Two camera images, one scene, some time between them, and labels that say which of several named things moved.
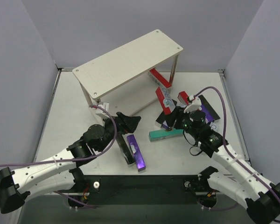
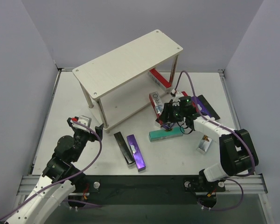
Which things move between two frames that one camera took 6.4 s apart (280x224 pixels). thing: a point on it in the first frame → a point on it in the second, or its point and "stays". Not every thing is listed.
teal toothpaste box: (160, 134) stays
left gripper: (121, 122) → (91, 135)
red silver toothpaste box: (165, 100) → (158, 105)
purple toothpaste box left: (139, 161) stays
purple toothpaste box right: (208, 115) stays
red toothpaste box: (159, 79) stays
